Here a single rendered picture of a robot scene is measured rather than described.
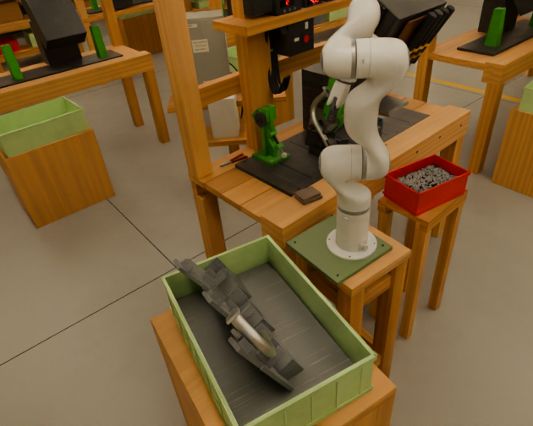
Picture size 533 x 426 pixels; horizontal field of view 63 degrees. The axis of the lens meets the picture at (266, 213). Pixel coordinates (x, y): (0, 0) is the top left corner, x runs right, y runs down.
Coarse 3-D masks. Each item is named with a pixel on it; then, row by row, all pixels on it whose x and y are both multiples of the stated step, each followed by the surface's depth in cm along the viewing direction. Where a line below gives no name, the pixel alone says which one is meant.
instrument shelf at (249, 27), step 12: (336, 0) 212; (348, 0) 214; (300, 12) 197; (312, 12) 202; (324, 12) 207; (216, 24) 195; (228, 24) 188; (240, 24) 186; (252, 24) 185; (264, 24) 186; (276, 24) 190; (288, 24) 195
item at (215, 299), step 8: (208, 296) 113; (216, 296) 114; (216, 304) 113; (224, 304) 129; (224, 312) 116; (256, 312) 134; (248, 320) 134; (256, 320) 133; (264, 320) 133; (272, 328) 137
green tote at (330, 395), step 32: (224, 256) 154; (256, 256) 162; (192, 288) 154; (320, 320) 140; (192, 352) 138; (352, 352) 126; (320, 384) 110; (352, 384) 117; (224, 416) 116; (288, 416) 109; (320, 416) 118
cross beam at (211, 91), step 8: (320, 48) 245; (296, 56) 235; (304, 56) 239; (312, 56) 243; (320, 56) 247; (280, 64) 229; (288, 64) 233; (296, 64) 237; (304, 64) 241; (312, 64) 246; (280, 72) 232; (288, 72) 236; (216, 80) 209; (224, 80) 209; (232, 80) 212; (200, 88) 202; (208, 88) 205; (216, 88) 208; (224, 88) 211; (232, 88) 214; (240, 88) 218; (200, 96) 204; (208, 96) 207; (216, 96) 210; (224, 96) 213; (208, 104) 209
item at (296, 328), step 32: (256, 288) 154; (288, 288) 153; (192, 320) 144; (224, 320) 143; (288, 320) 141; (224, 352) 133; (320, 352) 130; (224, 384) 124; (256, 384) 124; (256, 416) 116
